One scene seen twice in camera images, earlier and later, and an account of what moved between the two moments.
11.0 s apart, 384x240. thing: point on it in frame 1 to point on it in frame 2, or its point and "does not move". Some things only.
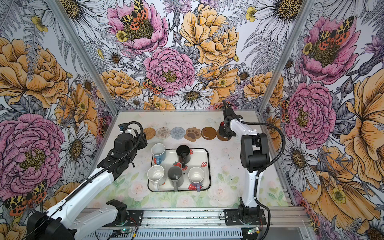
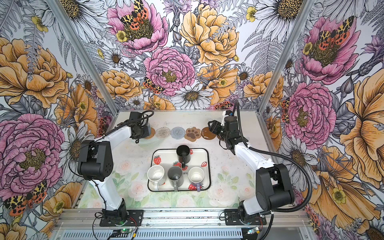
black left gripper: x=144 y=143 to x=135 y=137
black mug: x=183 y=154 does not move
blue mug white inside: x=158 y=150 to x=147 y=130
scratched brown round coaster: x=208 y=133 does not move
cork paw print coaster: x=192 y=134 does not move
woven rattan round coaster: x=150 y=133 does not move
